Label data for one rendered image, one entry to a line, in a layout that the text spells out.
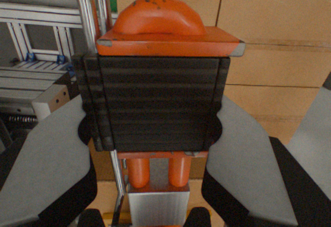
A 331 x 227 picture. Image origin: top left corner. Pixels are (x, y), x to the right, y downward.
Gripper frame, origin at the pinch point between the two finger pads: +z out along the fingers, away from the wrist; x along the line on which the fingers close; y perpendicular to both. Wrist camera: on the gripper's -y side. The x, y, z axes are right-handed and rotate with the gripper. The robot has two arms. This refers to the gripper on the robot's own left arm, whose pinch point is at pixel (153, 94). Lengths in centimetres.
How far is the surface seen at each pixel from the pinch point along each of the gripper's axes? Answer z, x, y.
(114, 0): 120, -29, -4
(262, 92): 66, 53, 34
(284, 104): 66, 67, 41
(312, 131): 121, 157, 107
